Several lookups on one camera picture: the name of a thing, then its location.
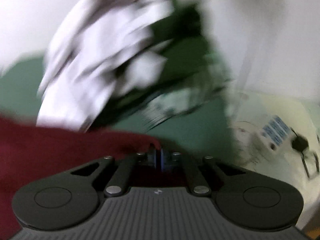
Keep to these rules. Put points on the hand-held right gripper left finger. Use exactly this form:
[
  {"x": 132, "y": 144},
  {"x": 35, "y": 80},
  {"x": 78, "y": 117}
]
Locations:
[{"x": 153, "y": 156}]

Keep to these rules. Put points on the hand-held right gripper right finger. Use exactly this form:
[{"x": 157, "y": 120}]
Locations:
[{"x": 163, "y": 160}]

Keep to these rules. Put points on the dark red sweater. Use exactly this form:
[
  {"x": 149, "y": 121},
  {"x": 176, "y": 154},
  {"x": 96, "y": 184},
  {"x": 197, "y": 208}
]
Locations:
[{"x": 62, "y": 150}]

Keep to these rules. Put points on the green striped garment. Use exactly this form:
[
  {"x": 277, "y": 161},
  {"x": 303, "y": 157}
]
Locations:
[{"x": 185, "y": 55}]

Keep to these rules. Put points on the pale yellow bedsheet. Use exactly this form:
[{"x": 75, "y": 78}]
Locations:
[{"x": 275, "y": 160}]

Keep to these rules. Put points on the white garment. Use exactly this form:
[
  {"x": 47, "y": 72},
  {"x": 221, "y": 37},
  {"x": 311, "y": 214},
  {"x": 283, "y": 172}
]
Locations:
[{"x": 100, "y": 55}]

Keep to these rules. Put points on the white box with blue label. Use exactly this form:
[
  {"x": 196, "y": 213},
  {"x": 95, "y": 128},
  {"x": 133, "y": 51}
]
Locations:
[{"x": 275, "y": 130}]

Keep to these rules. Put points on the black charger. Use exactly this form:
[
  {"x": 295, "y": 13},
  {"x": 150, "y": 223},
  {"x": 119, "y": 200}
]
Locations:
[{"x": 300, "y": 142}]

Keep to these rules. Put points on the brown box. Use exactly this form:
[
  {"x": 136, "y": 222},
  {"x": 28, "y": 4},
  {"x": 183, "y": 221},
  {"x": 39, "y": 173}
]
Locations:
[{"x": 313, "y": 230}]

